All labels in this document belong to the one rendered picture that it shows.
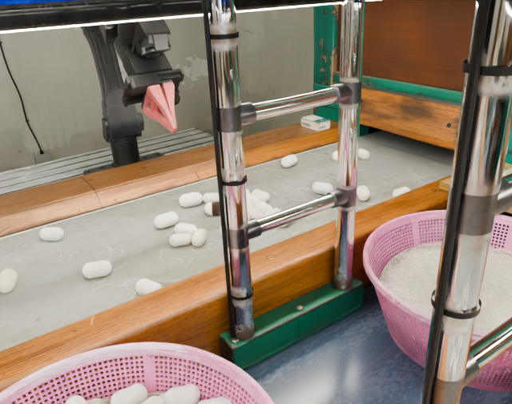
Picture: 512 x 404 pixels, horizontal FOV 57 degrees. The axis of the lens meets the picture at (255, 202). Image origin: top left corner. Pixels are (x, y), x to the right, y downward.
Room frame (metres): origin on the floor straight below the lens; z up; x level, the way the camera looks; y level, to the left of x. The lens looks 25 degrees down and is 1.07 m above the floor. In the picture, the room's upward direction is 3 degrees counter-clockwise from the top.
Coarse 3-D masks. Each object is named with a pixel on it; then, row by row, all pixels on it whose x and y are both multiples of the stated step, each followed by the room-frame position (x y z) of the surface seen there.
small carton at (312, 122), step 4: (308, 116) 1.06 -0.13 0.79; (312, 116) 1.05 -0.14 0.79; (316, 116) 1.05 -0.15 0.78; (304, 120) 1.04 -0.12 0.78; (308, 120) 1.03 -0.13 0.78; (312, 120) 1.02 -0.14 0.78; (316, 120) 1.02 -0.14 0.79; (320, 120) 1.02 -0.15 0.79; (324, 120) 1.02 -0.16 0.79; (328, 120) 1.02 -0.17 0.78; (304, 124) 1.04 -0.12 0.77; (308, 124) 1.03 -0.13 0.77; (312, 124) 1.02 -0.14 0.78; (316, 124) 1.01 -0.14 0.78; (320, 124) 1.00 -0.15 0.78; (324, 124) 1.01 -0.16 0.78; (328, 124) 1.02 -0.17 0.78; (312, 128) 1.02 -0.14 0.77; (316, 128) 1.01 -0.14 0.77; (320, 128) 1.01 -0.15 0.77; (324, 128) 1.01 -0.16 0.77; (328, 128) 1.02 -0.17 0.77
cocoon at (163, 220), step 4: (168, 212) 0.64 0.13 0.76; (172, 212) 0.64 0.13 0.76; (156, 216) 0.63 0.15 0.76; (160, 216) 0.63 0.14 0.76; (164, 216) 0.63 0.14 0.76; (168, 216) 0.63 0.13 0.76; (172, 216) 0.63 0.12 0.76; (176, 216) 0.64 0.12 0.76; (156, 220) 0.62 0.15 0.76; (160, 220) 0.62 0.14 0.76; (164, 220) 0.62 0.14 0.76; (168, 220) 0.63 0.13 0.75; (172, 220) 0.63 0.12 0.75; (176, 220) 0.63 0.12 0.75; (156, 224) 0.62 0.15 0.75; (160, 224) 0.62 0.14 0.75; (164, 224) 0.62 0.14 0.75; (168, 224) 0.63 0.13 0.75; (172, 224) 0.63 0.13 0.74
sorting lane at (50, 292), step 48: (336, 144) 0.98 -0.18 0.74; (288, 192) 0.74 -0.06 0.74; (384, 192) 0.72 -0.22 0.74; (0, 240) 0.62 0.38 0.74; (48, 240) 0.61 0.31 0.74; (96, 240) 0.60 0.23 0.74; (144, 240) 0.59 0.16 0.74; (48, 288) 0.49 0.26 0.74; (96, 288) 0.48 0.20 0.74; (0, 336) 0.40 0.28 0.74
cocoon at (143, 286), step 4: (140, 280) 0.47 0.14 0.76; (144, 280) 0.46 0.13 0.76; (148, 280) 0.47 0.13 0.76; (136, 284) 0.46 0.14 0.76; (140, 284) 0.46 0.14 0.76; (144, 284) 0.46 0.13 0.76; (148, 284) 0.46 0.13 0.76; (152, 284) 0.46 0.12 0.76; (156, 284) 0.46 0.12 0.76; (136, 288) 0.46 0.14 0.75; (140, 288) 0.46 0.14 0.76; (144, 288) 0.45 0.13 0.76; (148, 288) 0.45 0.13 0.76; (152, 288) 0.45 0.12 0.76; (156, 288) 0.45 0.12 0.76; (160, 288) 0.45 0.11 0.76; (140, 292) 0.45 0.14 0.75; (144, 292) 0.45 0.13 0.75; (148, 292) 0.45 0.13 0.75
